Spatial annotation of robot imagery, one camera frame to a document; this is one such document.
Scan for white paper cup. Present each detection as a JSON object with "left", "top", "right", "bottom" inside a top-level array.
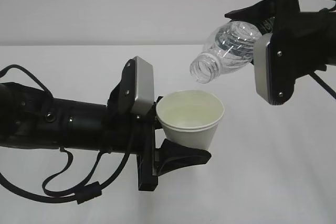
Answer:
[{"left": 156, "top": 90, "right": 225, "bottom": 150}]

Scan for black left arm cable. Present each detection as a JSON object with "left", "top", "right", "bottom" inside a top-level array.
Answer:
[{"left": 0, "top": 63, "right": 134, "bottom": 205}]

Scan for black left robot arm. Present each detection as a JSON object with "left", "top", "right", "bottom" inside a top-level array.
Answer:
[{"left": 1, "top": 82, "right": 211, "bottom": 191}]

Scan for clear water bottle green label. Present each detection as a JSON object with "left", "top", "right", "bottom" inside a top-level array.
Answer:
[{"left": 190, "top": 17, "right": 275, "bottom": 83}]

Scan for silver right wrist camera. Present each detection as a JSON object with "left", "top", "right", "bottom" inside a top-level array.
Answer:
[{"left": 253, "top": 33, "right": 295, "bottom": 106}]

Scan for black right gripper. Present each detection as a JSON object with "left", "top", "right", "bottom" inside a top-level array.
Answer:
[{"left": 224, "top": 0, "right": 335, "bottom": 80}]

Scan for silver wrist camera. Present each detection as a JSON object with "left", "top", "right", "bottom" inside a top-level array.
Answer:
[
  {"left": 253, "top": 33, "right": 295, "bottom": 106},
  {"left": 107, "top": 56, "right": 154, "bottom": 116}
]

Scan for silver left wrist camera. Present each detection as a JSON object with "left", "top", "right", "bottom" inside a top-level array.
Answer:
[{"left": 107, "top": 56, "right": 154, "bottom": 116}]

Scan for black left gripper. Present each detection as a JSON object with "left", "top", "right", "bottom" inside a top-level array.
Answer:
[{"left": 101, "top": 95, "right": 212, "bottom": 193}]

